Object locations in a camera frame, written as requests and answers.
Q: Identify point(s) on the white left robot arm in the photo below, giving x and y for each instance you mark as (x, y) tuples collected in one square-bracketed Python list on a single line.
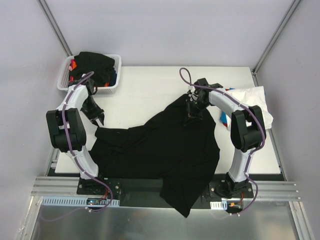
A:
[(66, 129)]

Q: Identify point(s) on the orange t shirt in basket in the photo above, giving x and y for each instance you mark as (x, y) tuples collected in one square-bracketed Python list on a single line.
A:
[(102, 71)]

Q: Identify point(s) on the pink t shirt in basket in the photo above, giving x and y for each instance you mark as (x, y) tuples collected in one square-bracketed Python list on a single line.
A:
[(71, 66)]

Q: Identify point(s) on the dark blue t shirt in basket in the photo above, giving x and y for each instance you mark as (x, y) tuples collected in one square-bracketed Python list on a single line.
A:
[(113, 78)]

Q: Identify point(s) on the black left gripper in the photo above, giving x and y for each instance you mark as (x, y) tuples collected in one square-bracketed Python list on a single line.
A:
[(95, 113)]

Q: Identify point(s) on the aluminium frame post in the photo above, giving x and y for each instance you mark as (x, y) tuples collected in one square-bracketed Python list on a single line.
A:
[(277, 33), (57, 49)]

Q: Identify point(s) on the black t shirt in basket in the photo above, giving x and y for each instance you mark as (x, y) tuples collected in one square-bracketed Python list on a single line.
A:
[(84, 55)]

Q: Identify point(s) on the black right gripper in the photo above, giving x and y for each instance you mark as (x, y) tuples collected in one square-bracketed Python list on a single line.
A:
[(192, 114)]

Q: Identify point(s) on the white plastic laundry basket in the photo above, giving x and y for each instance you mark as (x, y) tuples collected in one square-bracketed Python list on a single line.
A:
[(63, 77)]

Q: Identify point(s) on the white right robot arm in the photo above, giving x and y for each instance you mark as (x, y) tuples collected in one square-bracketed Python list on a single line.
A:
[(247, 131)]

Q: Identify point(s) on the white t shirt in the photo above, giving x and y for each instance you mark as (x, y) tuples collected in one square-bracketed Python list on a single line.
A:
[(254, 96)]

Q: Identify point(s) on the black t shirt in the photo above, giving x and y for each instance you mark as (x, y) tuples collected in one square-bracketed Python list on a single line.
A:
[(84, 55), (184, 156)]

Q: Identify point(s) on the aluminium front rail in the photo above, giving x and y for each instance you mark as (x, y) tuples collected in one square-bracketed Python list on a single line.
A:
[(278, 191)]

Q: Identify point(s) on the right aluminium frame post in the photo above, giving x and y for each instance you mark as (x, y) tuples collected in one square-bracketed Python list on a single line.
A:
[(277, 33)]

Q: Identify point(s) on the white cable duct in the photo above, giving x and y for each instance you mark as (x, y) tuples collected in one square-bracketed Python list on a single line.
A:
[(78, 202), (219, 205)]

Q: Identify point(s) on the right white cable duct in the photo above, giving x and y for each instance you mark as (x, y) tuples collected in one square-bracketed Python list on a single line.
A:
[(219, 205)]

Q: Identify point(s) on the left white cable duct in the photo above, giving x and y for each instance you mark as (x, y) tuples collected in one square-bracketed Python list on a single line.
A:
[(78, 202)]

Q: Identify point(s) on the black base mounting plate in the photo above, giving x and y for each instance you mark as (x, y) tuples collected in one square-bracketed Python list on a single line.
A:
[(145, 193)]

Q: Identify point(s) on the left aluminium frame post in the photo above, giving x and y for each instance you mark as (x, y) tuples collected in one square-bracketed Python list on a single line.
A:
[(57, 49)]

